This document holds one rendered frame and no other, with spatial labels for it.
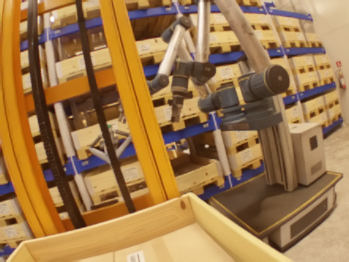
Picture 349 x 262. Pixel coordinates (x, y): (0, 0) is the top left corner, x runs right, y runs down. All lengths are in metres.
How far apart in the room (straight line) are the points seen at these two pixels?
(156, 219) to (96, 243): 0.27
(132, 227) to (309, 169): 1.65
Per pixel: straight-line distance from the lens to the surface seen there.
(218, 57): 2.94
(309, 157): 1.97
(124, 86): 0.81
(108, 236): 0.83
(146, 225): 0.81
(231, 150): 2.74
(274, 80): 1.27
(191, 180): 2.52
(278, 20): 4.22
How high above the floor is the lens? 1.30
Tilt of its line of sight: 3 degrees down
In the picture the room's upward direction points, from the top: 16 degrees counter-clockwise
